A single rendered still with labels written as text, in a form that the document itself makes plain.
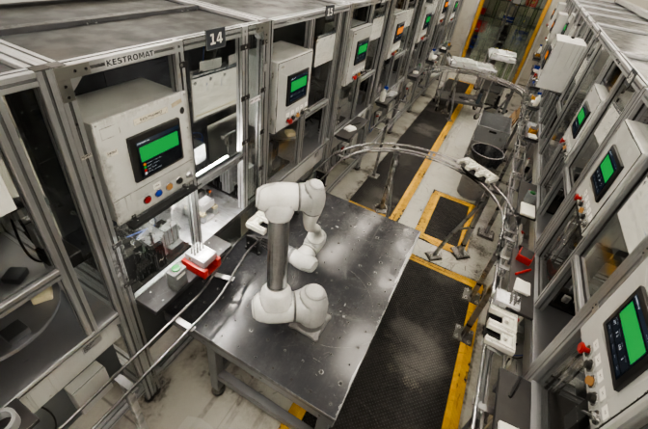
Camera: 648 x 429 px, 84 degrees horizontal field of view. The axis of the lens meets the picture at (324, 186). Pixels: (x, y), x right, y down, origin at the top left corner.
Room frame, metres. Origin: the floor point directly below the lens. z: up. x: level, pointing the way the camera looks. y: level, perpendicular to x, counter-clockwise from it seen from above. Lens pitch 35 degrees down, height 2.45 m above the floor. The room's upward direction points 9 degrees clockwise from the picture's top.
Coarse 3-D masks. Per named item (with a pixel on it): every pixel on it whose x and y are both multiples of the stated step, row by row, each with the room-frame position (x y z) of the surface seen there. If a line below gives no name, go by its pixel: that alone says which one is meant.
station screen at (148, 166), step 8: (176, 128) 1.31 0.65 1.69; (152, 136) 1.20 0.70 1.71; (160, 136) 1.24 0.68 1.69; (136, 144) 1.13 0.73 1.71; (144, 144) 1.16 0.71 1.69; (168, 152) 1.26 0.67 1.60; (176, 152) 1.30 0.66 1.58; (152, 160) 1.18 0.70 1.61; (160, 160) 1.22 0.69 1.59; (168, 160) 1.25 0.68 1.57; (144, 168) 1.14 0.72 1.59; (152, 168) 1.18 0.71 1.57; (160, 168) 1.21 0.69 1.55; (144, 176) 1.14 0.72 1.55
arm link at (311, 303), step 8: (304, 288) 1.19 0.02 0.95; (312, 288) 1.19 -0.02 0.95; (320, 288) 1.20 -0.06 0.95; (296, 296) 1.16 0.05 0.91; (304, 296) 1.15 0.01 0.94; (312, 296) 1.15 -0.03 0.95; (320, 296) 1.16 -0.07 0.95; (296, 304) 1.12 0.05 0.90; (304, 304) 1.12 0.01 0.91; (312, 304) 1.12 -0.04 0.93; (320, 304) 1.13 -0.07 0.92; (328, 304) 1.19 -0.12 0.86; (296, 312) 1.10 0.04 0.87; (304, 312) 1.10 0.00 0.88; (312, 312) 1.11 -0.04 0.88; (320, 312) 1.12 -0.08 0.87; (296, 320) 1.09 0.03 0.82; (304, 320) 1.09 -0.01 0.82; (312, 320) 1.10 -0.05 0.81; (320, 320) 1.12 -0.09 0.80; (312, 328) 1.11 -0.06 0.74
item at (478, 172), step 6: (456, 162) 2.95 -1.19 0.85; (462, 162) 2.95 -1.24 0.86; (468, 162) 2.95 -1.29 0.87; (474, 162) 2.95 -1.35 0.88; (462, 168) 2.91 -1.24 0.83; (468, 168) 2.84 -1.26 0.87; (474, 168) 2.88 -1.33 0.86; (480, 168) 2.85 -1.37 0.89; (468, 174) 2.83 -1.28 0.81; (474, 174) 2.77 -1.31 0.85; (480, 174) 2.75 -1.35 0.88; (486, 174) 2.78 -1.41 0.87; (492, 174) 2.78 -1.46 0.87; (474, 180) 2.76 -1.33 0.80; (480, 180) 2.74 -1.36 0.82; (486, 180) 2.68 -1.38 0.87; (492, 180) 2.68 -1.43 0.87
